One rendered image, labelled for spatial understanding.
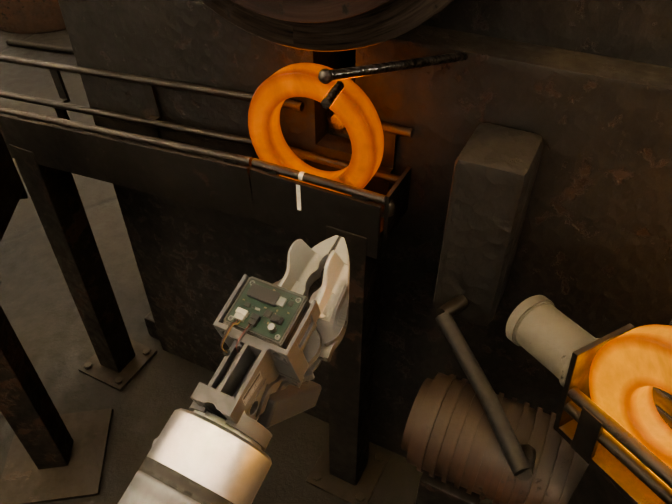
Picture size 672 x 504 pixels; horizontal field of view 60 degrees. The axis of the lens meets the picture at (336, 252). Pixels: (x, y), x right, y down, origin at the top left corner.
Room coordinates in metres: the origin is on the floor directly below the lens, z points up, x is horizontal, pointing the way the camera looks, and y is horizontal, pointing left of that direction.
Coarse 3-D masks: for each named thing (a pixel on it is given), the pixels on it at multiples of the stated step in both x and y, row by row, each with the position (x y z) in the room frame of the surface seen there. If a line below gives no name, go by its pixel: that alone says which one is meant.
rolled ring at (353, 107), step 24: (288, 72) 0.66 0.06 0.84; (312, 72) 0.65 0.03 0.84; (264, 96) 0.68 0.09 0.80; (288, 96) 0.66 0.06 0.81; (312, 96) 0.65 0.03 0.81; (360, 96) 0.64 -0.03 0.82; (264, 120) 0.68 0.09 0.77; (360, 120) 0.62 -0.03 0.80; (264, 144) 0.68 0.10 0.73; (360, 144) 0.62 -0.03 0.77; (312, 168) 0.68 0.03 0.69; (360, 168) 0.62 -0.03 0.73
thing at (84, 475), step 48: (0, 144) 0.75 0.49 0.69; (0, 192) 0.69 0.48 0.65; (0, 240) 0.64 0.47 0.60; (0, 336) 0.64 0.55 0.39; (0, 384) 0.62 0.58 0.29; (48, 432) 0.62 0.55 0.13; (96, 432) 0.70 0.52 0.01; (0, 480) 0.59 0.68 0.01; (48, 480) 0.59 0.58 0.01; (96, 480) 0.59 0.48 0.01
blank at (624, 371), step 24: (624, 336) 0.33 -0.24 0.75; (648, 336) 0.31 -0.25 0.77; (600, 360) 0.33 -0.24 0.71; (624, 360) 0.32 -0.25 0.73; (648, 360) 0.30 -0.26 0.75; (600, 384) 0.33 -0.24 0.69; (624, 384) 0.31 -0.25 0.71; (648, 384) 0.30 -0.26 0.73; (624, 408) 0.30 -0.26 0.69; (648, 408) 0.30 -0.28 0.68; (648, 432) 0.28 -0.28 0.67
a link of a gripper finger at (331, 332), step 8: (344, 288) 0.39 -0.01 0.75; (344, 296) 0.39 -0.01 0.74; (336, 304) 0.38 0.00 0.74; (344, 304) 0.38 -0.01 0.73; (336, 312) 0.37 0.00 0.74; (344, 312) 0.37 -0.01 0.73; (320, 320) 0.36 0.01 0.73; (336, 320) 0.36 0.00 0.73; (344, 320) 0.36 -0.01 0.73; (320, 328) 0.35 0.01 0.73; (328, 328) 0.35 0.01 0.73; (336, 328) 0.35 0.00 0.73; (344, 328) 0.36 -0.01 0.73; (320, 336) 0.35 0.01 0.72; (328, 336) 0.35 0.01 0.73; (336, 336) 0.35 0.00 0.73; (328, 344) 0.34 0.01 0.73; (336, 344) 0.35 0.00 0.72; (320, 352) 0.34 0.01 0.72; (328, 352) 0.34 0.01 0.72; (328, 360) 0.33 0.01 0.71
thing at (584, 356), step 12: (612, 336) 0.36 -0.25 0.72; (588, 348) 0.34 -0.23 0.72; (576, 360) 0.33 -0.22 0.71; (588, 360) 0.34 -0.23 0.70; (576, 372) 0.33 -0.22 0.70; (588, 372) 0.34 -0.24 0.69; (564, 384) 0.33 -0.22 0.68; (576, 384) 0.33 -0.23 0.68; (588, 384) 0.34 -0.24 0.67; (564, 396) 0.33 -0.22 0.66; (588, 396) 0.34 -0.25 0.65; (564, 420) 0.33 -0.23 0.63
